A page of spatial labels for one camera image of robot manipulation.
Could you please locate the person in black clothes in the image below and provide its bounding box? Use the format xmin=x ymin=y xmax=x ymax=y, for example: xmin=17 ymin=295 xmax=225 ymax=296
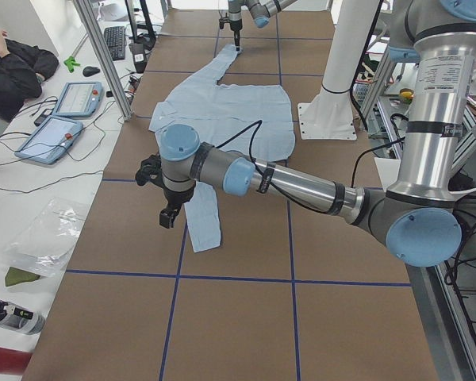
xmin=0 ymin=30 xmax=60 ymax=121

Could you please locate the light blue button shirt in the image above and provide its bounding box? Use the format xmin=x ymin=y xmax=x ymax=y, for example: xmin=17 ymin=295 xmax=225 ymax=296
xmin=149 ymin=44 xmax=295 ymax=252

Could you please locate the black white device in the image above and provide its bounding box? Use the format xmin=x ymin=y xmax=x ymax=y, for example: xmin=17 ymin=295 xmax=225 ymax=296
xmin=0 ymin=300 xmax=45 ymax=335

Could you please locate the red object at edge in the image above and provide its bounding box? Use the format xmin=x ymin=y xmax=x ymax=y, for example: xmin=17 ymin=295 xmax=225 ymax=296
xmin=0 ymin=347 xmax=33 ymax=375

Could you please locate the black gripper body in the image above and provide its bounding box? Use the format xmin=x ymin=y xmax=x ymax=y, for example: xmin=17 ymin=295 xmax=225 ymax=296
xmin=162 ymin=189 xmax=194 ymax=214
xmin=228 ymin=14 xmax=243 ymax=33

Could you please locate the green plastic tool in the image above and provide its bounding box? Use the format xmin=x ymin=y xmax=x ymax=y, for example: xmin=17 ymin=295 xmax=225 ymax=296
xmin=63 ymin=56 xmax=81 ymax=73

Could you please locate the blue teach pendant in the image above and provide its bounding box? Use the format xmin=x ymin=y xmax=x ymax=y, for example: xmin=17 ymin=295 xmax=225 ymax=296
xmin=52 ymin=82 xmax=103 ymax=118
xmin=14 ymin=116 xmax=83 ymax=164

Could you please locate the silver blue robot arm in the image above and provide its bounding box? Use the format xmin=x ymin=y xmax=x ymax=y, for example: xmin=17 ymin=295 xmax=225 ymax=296
xmin=219 ymin=0 xmax=296 ymax=52
xmin=151 ymin=46 xmax=407 ymax=281

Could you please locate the grey aluminium frame post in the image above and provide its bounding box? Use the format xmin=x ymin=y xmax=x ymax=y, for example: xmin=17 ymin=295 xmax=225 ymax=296
xmin=73 ymin=0 xmax=132 ymax=121

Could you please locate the left black braided cable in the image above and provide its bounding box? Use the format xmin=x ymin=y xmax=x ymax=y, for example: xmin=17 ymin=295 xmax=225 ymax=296
xmin=217 ymin=119 xmax=408 ymax=217

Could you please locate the near blue teach pendant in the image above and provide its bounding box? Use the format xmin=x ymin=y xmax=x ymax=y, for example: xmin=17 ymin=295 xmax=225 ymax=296
xmin=14 ymin=116 xmax=83 ymax=164

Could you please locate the white pedestal column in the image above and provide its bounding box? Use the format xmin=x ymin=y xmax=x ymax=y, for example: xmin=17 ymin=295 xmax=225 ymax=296
xmin=298 ymin=0 xmax=382 ymax=140

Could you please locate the far blue teach pendant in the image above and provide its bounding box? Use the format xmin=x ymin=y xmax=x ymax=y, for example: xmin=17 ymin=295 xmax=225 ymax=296
xmin=52 ymin=82 xmax=103 ymax=118

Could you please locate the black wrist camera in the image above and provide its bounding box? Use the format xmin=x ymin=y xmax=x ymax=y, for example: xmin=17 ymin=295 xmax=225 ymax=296
xmin=135 ymin=154 xmax=164 ymax=188
xmin=219 ymin=13 xmax=230 ymax=30

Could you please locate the black computer mouse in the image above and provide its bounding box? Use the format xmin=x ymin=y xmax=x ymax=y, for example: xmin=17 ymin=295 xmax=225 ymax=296
xmin=83 ymin=66 xmax=101 ymax=77

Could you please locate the clear plastic bag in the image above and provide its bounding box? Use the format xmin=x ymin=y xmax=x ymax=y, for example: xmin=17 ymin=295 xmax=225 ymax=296
xmin=4 ymin=198 xmax=90 ymax=277

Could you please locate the black keyboard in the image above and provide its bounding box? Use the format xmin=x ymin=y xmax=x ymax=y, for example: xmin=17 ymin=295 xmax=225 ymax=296
xmin=103 ymin=26 xmax=126 ymax=61

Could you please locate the green cloth piece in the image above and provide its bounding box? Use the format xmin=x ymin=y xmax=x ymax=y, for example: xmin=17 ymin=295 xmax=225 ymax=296
xmin=4 ymin=267 xmax=40 ymax=287

